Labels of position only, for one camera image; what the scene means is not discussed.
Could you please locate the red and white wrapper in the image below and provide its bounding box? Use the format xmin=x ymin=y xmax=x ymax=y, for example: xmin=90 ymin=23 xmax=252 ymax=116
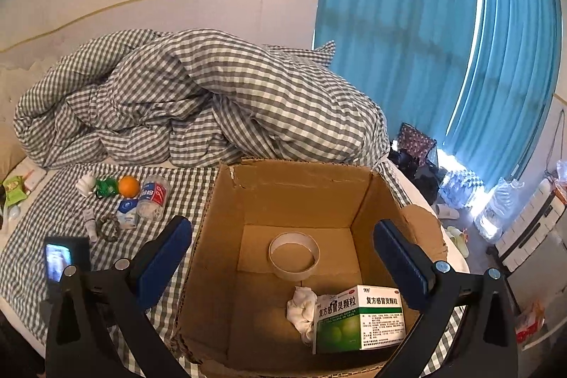
xmin=516 ymin=303 xmax=545 ymax=345

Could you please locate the white slipper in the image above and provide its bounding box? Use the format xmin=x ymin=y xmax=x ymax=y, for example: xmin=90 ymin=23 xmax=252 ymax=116
xmin=432 ymin=203 xmax=461 ymax=219

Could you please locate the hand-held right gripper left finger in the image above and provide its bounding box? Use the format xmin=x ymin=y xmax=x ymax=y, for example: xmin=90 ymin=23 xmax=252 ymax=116
xmin=45 ymin=215 xmax=193 ymax=378

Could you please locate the dark hair tie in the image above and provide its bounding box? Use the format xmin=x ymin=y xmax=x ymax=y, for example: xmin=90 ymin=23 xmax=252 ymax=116
xmin=96 ymin=216 xmax=121 ymax=243

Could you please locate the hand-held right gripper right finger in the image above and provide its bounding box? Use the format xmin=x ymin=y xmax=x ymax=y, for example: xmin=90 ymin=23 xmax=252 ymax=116
xmin=373 ymin=219 xmax=519 ymax=378

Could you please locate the green slipper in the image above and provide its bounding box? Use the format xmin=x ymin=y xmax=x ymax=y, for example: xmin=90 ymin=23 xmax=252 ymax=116
xmin=445 ymin=226 xmax=470 ymax=257

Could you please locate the crumpled white tissue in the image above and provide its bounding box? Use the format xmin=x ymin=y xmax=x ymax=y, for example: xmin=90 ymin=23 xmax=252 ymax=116
xmin=286 ymin=285 xmax=320 ymax=344

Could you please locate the small white spray bottle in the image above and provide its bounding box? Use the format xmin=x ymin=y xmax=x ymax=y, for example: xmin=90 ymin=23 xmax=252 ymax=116
xmin=84 ymin=210 xmax=99 ymax=243

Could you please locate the white and blue tissue pack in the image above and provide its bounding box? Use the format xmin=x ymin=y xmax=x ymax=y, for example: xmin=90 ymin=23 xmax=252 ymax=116
xmin=117 ymin=198 xmax=139 ymax=229

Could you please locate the brown cardboard box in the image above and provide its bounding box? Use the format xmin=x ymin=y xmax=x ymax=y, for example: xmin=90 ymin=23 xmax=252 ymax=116
xmin=170 ymin=157 xmax=461 ymax=376

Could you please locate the small white toy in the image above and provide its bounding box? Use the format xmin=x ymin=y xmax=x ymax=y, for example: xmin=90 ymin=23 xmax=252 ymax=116
xmin=76 ymin=174 xmax=97 ymax=196

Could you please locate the orange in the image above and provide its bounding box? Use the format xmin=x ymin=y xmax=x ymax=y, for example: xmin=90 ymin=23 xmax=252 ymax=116
xmin=118 ymin=175 xmax=141 ymax=198

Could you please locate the wide blue curtain panel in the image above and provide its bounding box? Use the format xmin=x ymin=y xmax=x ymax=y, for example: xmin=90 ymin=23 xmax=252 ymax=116
xmin=312 ymin=0 xmax=483 ymax=148

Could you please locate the black bag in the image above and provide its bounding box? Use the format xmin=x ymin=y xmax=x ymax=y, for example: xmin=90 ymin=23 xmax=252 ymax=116
xmin=390 ymin=148 xmax=441 ymax=193

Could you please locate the white tape roll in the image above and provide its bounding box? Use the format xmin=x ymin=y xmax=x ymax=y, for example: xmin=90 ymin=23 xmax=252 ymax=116
xmin=269 ymin=231 xmax=320 ymax=279

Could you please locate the black smartphone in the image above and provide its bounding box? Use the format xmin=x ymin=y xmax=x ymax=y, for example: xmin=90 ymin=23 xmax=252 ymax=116
xmin=44 ymin=236 xmax=91 ymax=283

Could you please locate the green and white medicine box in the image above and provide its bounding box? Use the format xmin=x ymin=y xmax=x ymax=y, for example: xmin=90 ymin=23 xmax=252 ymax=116
xmin=312 ymin=285 xmax=407 ymax=356

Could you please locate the grey checkered duvet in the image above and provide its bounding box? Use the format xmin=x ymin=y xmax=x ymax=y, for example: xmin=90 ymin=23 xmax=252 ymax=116
xmin=12 ymin=29 xmax=391 ymax=170

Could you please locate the patterned dark bag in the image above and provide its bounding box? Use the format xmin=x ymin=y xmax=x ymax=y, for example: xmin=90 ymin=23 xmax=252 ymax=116
xmin=396 ymin=122 xmax=437 ymax=166

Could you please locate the narrow blue curtain panel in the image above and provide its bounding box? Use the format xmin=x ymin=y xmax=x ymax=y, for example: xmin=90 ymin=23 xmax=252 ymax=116
xmin=443 ymin=0 xmax=561 ymax=193

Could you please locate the small green packet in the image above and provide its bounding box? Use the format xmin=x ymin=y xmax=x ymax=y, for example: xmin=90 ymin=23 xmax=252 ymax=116
xmin=95 ymin=178 xmax=120 ymax=198

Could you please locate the white suitcase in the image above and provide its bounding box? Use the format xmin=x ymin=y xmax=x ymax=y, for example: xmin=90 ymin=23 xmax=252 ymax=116
xmin=494 ymin=179 xmax=567 ymax=272

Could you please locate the green snack packet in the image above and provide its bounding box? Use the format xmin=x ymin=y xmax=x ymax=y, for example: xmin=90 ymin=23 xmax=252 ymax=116
xmin=2 ymin=175 xmax=29 ymax=206

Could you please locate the pack of water bottles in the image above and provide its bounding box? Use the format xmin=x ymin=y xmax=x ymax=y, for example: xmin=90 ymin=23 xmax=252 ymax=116
xmin=438 ymin=170 xmax=485 ymax=208

